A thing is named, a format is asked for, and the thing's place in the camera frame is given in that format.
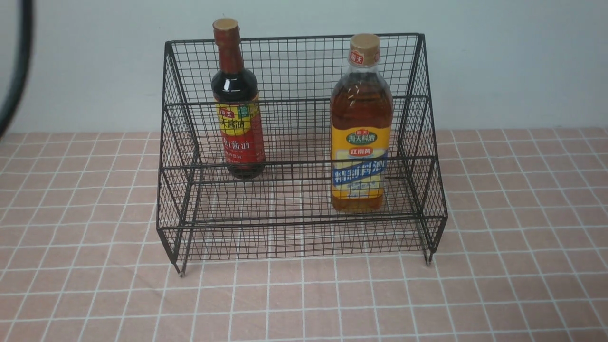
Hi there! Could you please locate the black wire mesh shelf rack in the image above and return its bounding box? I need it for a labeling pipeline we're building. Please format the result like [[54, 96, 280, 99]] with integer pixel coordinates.
[[156, 33, 449, 276]]

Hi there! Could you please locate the black camera cable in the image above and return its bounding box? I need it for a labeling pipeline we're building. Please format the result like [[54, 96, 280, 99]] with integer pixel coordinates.
[[0, 0, 35, 138]]

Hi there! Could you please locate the dark soy sauce bottle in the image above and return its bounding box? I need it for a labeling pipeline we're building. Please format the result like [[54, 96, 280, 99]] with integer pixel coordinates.
[[211, 18, 266, 180]]

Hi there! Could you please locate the pink checkered tablecloth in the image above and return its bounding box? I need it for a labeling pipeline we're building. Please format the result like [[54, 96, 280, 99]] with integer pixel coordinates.
[[1, 128, 607, 342]]

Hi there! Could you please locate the amber cooking wine bottle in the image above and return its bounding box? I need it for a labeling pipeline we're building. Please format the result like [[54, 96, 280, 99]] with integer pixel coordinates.
[[330, 33, 394, 213]]

